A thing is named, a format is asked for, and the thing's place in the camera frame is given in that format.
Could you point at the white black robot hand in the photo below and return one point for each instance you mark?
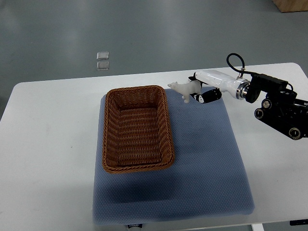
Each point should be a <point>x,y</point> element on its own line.
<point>236,87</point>

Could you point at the white toy polar bear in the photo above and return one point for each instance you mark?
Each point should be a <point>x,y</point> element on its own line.
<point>186,89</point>

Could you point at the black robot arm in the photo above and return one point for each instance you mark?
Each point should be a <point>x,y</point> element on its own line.
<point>281,109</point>

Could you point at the brown wicker basket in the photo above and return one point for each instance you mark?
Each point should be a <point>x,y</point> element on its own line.
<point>136,130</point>

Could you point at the blue grey foam mat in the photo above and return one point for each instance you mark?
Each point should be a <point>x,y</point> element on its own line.
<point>207,178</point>

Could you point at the wooden box corner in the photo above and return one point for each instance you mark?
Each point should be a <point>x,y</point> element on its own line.
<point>290,6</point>

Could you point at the upper silver floor plate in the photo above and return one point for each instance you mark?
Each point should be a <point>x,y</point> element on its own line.
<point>102,55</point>

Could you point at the black table label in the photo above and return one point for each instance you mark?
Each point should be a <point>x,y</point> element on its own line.
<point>134,226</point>

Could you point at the black table control panel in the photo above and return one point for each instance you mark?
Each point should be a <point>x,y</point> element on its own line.
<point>298,222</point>

